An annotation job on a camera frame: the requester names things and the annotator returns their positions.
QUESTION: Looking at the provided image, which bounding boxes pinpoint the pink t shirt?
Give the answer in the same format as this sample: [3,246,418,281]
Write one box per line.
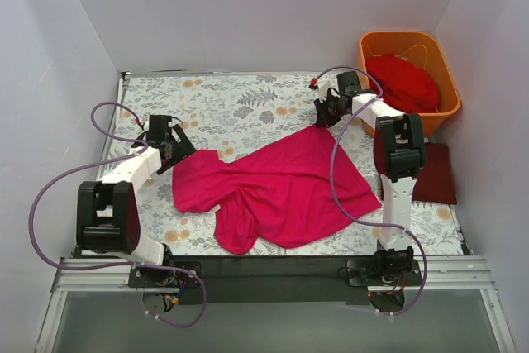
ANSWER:
[172,126,381,255]

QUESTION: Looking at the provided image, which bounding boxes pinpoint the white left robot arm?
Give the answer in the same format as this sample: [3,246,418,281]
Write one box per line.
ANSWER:
[76,115,195,287]

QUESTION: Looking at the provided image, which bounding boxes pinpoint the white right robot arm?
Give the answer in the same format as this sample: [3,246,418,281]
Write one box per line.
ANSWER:
[309,68,426,286]

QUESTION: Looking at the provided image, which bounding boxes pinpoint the floral table cloth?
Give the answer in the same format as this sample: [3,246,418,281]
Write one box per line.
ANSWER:
[109,74,464,255]

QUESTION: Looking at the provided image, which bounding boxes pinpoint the red t shirt in basket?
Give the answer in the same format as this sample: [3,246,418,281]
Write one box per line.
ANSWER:
[365,54,441,113]

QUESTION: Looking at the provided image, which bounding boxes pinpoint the orange plastic basket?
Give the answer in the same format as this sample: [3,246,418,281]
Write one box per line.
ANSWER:
[359,31,460,137]

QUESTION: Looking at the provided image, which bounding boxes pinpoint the folded maroon t shirt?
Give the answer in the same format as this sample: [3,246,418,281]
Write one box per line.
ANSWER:
[412,142,457,205]

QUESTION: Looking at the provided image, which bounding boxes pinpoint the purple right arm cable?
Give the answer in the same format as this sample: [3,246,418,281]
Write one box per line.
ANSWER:
[309,65,427,317]

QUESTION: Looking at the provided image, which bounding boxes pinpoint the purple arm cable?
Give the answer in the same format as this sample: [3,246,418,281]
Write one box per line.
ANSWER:
[27,101,207,328]
[309,65,427,317]

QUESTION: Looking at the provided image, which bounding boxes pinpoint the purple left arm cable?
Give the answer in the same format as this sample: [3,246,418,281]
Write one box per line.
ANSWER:
[27,101,207,328]

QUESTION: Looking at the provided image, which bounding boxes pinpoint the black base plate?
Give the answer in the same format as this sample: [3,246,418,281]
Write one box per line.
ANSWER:
[128,255,424,305]

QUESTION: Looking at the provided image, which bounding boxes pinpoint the aluminium frame rail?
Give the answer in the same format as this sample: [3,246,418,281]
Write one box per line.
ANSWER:
[36,255,516,352]

